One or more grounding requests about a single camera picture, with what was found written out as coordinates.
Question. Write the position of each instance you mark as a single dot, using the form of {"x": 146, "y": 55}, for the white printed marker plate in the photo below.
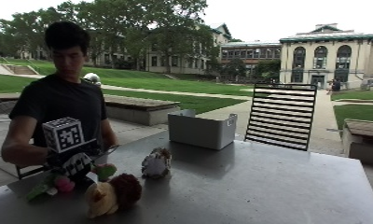
{"x": 78, "y": 165}

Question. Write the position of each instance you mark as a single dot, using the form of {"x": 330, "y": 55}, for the green and pink plush toy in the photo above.
{"x": 106, "y": 171}

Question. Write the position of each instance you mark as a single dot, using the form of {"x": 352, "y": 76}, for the brown and tan plush toy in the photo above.
{"x": 117, "y": 193}

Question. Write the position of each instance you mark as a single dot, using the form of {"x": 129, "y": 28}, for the black chair under person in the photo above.
{"x": 28, "y": 171}

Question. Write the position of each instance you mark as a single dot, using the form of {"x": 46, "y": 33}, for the white cube of black markers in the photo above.
{"x": 64, "y": 134}

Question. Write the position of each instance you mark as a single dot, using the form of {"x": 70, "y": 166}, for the the person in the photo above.
{"x": 58, "y": 99}

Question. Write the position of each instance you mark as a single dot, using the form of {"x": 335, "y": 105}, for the stone bench with wooden top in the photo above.
{"x": 139, "y": 109}
{"x": 366, "y": 140}

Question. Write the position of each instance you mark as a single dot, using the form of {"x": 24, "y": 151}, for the white dome object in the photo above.
{"x": 93, "y": 78}

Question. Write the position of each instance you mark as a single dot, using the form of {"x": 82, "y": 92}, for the grey rectangular bin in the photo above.
{"x": 199, "y": 132}

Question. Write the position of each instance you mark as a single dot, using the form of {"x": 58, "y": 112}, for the concrete outdoor stairs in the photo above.
{"x": 21, "y": 69}

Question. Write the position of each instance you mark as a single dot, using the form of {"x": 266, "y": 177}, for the grey building behind trees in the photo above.
{"x": 174, "y": 59}

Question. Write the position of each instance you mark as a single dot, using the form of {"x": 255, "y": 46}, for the large green trees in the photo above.
{"x": 154, "y": 28}

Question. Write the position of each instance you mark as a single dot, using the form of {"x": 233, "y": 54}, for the black slatted metal chair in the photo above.
{"x": 282, "y": 115}

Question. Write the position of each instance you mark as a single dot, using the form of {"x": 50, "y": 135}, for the brick building with glass front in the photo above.
{"x": 250, "y": 56}

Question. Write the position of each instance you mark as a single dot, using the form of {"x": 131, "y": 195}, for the beige building with arched windows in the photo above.
{"x": 327, "y": 59}

